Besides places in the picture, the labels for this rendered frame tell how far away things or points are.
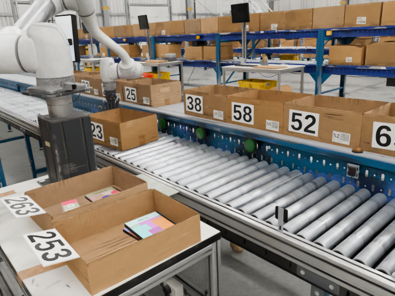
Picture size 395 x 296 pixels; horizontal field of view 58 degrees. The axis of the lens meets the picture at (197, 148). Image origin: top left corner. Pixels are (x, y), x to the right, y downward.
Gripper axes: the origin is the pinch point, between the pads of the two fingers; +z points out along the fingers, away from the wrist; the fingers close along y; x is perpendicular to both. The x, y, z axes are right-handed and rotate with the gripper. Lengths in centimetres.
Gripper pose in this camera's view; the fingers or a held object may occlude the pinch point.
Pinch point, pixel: (113, 117)
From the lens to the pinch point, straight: 257.7
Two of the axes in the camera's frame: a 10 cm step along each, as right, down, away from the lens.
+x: 6.7, 2.0, -7.1
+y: -7.4, 2.4, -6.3
